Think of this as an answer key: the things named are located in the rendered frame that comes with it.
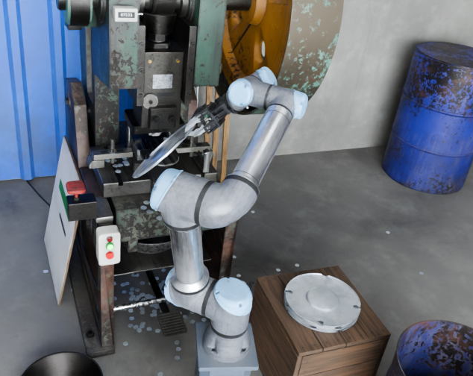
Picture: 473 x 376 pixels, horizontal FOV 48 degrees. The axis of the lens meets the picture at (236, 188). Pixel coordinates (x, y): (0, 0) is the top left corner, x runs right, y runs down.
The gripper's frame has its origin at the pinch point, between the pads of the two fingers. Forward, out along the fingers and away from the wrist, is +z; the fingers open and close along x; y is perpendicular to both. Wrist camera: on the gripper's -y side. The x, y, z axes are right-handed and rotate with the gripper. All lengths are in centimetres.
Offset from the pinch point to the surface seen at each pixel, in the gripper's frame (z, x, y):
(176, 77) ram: 0.9, -16.1, -17.2
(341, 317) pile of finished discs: -4, 88, 2
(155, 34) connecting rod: -3.3, -31.9, -16.2
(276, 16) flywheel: -37.8, -12.1, -29.7
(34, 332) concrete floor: 107, 30, 19
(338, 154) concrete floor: 35, 102, -213
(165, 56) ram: -2.3, -24.1, -14.6
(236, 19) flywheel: -15, -20, -59
